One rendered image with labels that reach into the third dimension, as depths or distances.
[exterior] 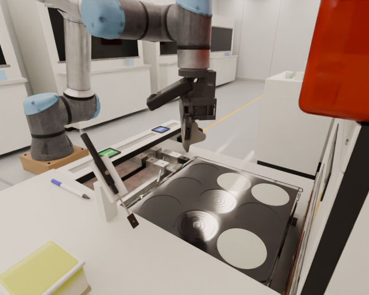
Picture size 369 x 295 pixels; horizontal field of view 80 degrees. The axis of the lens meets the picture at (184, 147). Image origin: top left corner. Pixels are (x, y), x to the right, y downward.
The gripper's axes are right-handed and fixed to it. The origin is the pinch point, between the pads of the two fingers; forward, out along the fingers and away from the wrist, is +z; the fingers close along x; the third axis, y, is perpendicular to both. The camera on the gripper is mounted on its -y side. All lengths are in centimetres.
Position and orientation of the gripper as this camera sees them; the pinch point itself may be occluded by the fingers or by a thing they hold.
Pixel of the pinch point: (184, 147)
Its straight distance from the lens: 59.8
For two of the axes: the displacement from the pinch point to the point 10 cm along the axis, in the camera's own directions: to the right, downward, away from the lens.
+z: 0.0, 9.0, 4.3
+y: 9.9, -0.6, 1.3
